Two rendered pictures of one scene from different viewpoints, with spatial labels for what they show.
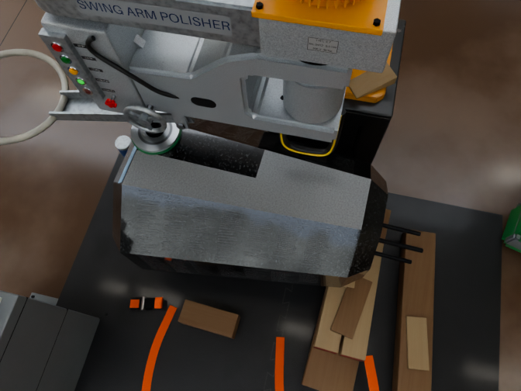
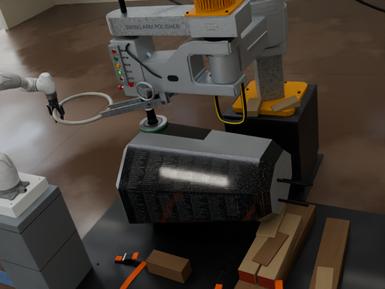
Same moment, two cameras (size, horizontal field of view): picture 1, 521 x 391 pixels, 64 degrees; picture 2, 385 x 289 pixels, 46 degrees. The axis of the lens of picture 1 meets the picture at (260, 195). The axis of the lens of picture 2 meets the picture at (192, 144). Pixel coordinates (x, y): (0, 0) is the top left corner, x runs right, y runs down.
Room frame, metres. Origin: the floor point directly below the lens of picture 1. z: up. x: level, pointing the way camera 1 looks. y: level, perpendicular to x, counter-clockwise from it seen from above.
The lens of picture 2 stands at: (-1.87, -0.51, 2.49)
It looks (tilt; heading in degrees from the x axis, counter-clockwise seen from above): 32 degrees down; 13
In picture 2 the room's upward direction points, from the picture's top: 12 degrees counter-clockwise
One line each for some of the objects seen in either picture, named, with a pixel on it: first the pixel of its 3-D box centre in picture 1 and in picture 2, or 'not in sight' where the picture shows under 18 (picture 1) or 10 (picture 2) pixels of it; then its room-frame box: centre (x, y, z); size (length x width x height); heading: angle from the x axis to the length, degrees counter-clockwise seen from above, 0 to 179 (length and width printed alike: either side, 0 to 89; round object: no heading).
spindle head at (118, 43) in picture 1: (138, 57); (147, 65); (0.99, 0.35, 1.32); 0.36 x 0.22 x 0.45; 71
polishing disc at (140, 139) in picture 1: (155, 130); (153, 122); (1.01, 0.42, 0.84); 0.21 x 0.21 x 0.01
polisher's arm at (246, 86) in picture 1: (229, 79); (187, 69); (0.87, 0.06, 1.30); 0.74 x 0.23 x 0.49; 71
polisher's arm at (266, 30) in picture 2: not in sight; (252, 34); (1.21, -0.38, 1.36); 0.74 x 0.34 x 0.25; 157
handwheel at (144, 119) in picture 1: (148, 111); (148, 89); (0.86, 0.35, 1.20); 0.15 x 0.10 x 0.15; 71
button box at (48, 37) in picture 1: (75, 67); (118, 64); (0.93, 0.52, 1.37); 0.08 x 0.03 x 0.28; 71
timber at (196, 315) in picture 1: (209, 319); (168, 265); (0.29, 0.34, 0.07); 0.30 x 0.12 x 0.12; 68
